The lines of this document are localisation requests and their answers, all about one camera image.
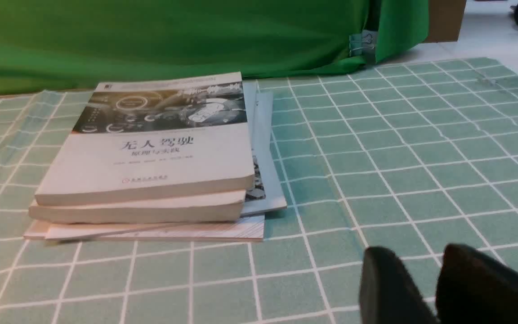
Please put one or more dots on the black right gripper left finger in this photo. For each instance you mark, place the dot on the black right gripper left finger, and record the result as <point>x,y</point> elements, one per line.
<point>388,294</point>

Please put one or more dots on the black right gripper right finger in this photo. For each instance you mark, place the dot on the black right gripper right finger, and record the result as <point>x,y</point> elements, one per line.
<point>474,288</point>

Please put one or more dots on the green checkered tablecloth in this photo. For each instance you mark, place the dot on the green checkered tablecloth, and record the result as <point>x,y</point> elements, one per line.
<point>408,156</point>

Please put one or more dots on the bottom striped book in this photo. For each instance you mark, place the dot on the bottom striped book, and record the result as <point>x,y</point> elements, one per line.
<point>246,229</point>

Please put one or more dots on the grey thin booklet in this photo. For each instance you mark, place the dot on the grey thin booklet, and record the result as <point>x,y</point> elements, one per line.
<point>266,195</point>

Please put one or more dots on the white book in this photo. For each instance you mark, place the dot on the white book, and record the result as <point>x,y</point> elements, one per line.
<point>214,207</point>
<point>153,140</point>

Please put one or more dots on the metal binder clip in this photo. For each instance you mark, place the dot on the metal binder clip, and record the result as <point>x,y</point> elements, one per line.
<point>363,44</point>

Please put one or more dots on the brown cardboard box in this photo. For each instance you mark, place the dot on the brown cardboard box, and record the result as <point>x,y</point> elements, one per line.
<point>445,20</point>

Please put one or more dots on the white top book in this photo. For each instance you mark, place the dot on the white top book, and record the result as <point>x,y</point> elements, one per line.
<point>153,140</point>

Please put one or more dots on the green backdrop cloth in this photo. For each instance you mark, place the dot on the green backdrop cloth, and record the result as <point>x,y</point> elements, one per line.
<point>76,44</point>

